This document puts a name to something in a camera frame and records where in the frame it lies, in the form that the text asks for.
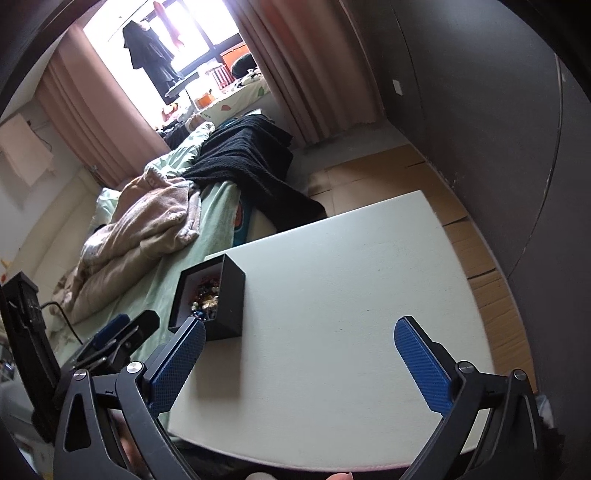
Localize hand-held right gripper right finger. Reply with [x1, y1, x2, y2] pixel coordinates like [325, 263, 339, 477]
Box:
[393, 316, 548, 480]

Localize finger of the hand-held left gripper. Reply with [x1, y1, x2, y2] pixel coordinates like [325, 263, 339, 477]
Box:
[117, 310, 161, 361]
[89, 314, 132, 352]

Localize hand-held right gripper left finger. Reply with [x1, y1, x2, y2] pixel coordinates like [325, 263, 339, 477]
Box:
[53, 316, 206, 480]

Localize colourful charm bead bracelet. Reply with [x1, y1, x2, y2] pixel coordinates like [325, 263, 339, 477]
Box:
[189, 295, 221, 321]

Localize black jewelry box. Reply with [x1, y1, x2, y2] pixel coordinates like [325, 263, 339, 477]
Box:
[167, 253, 246, 342]

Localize pink fleece blanket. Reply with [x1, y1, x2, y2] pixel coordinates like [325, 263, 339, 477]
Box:
[55, 168, 204, 324]

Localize green bedsheet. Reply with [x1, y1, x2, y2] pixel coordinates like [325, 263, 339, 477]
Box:
[46, 180, 245, 370]

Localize light green quilt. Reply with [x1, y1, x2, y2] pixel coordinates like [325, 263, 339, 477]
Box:
[145, 121, 215, 178]

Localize black knit blanket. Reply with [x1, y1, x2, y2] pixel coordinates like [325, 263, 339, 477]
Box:
[182, 113, 328, 222]

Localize beige hanging cloth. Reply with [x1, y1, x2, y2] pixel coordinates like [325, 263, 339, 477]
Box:
[0, 113, 56, 185]

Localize pink curtain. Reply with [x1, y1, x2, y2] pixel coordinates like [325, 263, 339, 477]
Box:
[231, 0, 393, 146]
[34, 25, 174, 190]

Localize floral windowsill cloth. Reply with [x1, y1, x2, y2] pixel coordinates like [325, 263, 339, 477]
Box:
[185, 69, 273, 125]

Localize dark hanging clothes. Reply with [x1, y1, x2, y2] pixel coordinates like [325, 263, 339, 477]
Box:
[122, 21, 183, 95]

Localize black bag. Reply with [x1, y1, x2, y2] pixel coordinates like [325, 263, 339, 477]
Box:
[231, 54, 254, 79]

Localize orange box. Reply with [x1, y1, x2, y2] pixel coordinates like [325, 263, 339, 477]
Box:
[221, 44, 247, 70]

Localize red hanging garment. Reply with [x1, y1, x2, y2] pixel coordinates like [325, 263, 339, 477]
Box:
[152, 0, 185, 49]

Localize black cable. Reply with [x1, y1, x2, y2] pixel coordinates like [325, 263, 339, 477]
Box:
[39, 301, 86, 346]

